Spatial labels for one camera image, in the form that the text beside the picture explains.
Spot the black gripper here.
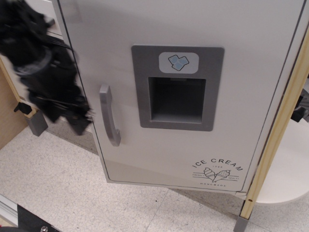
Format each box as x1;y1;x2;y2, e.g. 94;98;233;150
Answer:
18;65;92;136

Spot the grey fridge door handle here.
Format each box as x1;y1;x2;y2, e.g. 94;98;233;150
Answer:
99;84;121;146

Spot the white fridge door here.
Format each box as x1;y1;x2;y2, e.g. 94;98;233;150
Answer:
53;0;309;194

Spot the grey left foot cap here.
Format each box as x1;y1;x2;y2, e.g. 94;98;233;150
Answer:
26;111;48;136

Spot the grey foot cap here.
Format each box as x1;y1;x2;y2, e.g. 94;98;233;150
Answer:
26;111;48;136
233;216;249;232

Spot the black clamp at left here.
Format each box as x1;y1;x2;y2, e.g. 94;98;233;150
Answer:
14;102;32;115

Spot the black clamp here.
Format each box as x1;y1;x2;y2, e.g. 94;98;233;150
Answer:
14;102;32;115
291;86;309;122

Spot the wooden panel at left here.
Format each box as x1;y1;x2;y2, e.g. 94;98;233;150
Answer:
0;60;28;149

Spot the white oven door with window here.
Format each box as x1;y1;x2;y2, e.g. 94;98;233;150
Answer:
0;0;83;114

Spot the grey ice dispenser panel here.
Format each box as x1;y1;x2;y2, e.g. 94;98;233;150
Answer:
131;45;225;131

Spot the grey right foot cap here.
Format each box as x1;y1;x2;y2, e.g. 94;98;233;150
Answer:
233;216;249;232

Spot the black clamp at right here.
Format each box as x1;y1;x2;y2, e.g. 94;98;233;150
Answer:
291;86;309;122

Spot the grey oven door handle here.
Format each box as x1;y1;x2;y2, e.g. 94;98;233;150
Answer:
44;15;56;28

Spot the aluminium rail at bottom left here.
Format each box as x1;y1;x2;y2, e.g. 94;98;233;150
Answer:
0;194;18;227

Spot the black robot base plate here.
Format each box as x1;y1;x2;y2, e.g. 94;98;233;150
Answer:
0;204;56;232

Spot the light wooden side post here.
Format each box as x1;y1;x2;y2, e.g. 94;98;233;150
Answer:
239;29;309;219

